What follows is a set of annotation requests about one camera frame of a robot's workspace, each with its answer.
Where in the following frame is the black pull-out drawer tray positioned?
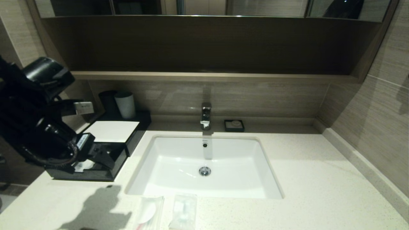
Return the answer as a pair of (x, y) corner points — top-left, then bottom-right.
(45, 142), (129, 182)

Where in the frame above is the toothbrush packet with green label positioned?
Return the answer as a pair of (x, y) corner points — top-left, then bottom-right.
(74, 159), (96, 173)

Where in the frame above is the grey plastic cup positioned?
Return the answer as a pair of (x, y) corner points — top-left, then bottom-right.
(114, 92), (136, 119)

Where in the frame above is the clear packet with white disc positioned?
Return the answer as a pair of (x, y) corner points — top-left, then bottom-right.
(133, 195), (165, 230)

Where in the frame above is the clear packet with cotton swabs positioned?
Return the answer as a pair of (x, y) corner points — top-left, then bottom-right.
(168, 193), (198, 230)

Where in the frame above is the black amenity drawer box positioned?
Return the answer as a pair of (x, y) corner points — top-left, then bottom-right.
(89, 110), (152, 157)

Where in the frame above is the black cup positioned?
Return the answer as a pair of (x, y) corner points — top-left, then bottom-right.
(98, 90), (117, 115)

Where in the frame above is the chrome faucet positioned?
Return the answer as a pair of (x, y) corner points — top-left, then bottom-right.
(200, 103), (212, 131)

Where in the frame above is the black soap dish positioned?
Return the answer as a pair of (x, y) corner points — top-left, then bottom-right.
(224, 119), (245, 133)

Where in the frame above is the brown wooden shelf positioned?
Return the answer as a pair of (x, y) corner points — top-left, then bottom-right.
(72, 71), (360, 84)

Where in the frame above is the white sink basin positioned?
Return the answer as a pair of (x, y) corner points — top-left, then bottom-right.
(125, 136), (284, 199)

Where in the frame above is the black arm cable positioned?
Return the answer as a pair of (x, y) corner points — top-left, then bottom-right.
(24, 141), (79, 167)

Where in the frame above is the wall mirror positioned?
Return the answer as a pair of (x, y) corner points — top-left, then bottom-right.
(34, 0), (392, 23)

